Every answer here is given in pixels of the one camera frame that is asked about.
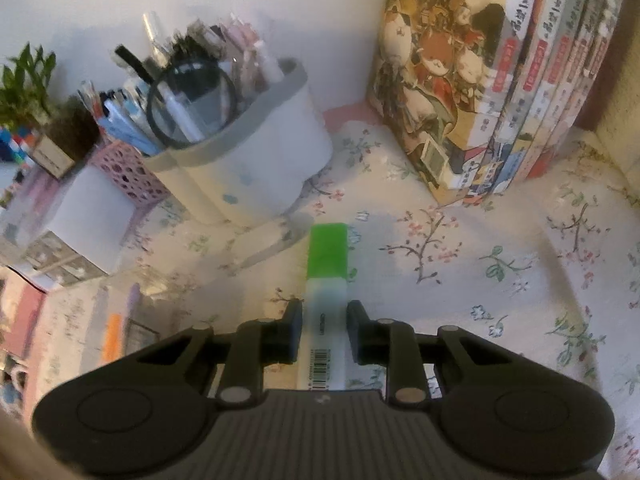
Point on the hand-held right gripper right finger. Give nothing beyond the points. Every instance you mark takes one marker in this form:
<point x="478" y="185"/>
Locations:
<point x="356" y="332"/>

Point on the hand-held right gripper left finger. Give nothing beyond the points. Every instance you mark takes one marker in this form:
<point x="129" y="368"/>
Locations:
<point x="294" y="332"/>

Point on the green capped highlighter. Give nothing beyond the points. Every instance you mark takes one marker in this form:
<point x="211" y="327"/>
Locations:
<point x="327" y="255"/>

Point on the orange marker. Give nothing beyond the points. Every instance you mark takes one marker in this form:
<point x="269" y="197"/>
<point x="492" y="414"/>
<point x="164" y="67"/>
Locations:
<point x="112" y="335"/>

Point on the floral tablecloth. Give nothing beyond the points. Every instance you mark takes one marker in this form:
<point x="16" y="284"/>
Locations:
<point x="450" y="285"/>

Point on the purple pen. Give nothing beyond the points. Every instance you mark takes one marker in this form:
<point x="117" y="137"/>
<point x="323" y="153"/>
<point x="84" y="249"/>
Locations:
<point x="134" y="302"/>

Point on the white pen holder grey rim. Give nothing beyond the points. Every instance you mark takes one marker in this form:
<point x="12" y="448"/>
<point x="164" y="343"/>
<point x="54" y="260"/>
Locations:
<point x="265" y="160"/>

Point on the pink perforated pen holder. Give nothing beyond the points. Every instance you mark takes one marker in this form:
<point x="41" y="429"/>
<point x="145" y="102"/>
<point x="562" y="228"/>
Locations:
<point x="132" y="175"/>

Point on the white box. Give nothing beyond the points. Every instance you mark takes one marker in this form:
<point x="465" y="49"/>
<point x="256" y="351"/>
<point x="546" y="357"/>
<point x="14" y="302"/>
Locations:
<point x="87" y="215"/>

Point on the clear drawer organiser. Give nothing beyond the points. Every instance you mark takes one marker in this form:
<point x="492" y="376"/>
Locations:
<point x="55" y="265"/>

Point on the black magnifying glass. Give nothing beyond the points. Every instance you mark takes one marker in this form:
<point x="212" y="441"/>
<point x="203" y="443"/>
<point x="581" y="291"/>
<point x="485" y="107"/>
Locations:
<point x="155" y="125"/>

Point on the cat illustrated cover book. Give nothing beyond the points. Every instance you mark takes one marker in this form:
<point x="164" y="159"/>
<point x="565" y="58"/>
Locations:
<point x="425" y="85"/>

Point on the bunch of pens in pink holder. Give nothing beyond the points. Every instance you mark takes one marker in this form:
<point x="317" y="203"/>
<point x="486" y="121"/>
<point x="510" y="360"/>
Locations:
<point x="120" y="120"/>

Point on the dark plant pot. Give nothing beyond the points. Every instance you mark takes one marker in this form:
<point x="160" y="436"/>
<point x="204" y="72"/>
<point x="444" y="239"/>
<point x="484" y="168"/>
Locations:
<point x="72" y="135"/>

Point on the colourful block toy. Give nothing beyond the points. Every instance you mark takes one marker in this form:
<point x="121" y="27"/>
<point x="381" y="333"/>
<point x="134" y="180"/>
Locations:
<point x="15" y="145"/>

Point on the green plant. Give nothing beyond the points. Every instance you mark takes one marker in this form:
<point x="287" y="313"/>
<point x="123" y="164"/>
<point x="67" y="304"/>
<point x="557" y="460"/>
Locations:
<point x="25" y="85"/>

